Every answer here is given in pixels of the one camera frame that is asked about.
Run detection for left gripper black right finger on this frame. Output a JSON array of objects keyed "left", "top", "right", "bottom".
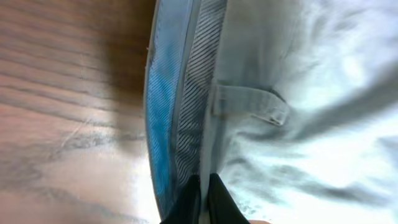
[{"left": 208, "top": 174, "right": 250, "bottom": 224}]

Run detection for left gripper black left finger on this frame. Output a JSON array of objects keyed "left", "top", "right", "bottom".
[{"left": 160, "top": 175, "right": 201, "bottom": 224}]

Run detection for khaki green shorts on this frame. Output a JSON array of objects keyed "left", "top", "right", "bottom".
[{"left": 145, "top": 0, "right": 397, "bottom": 223}]

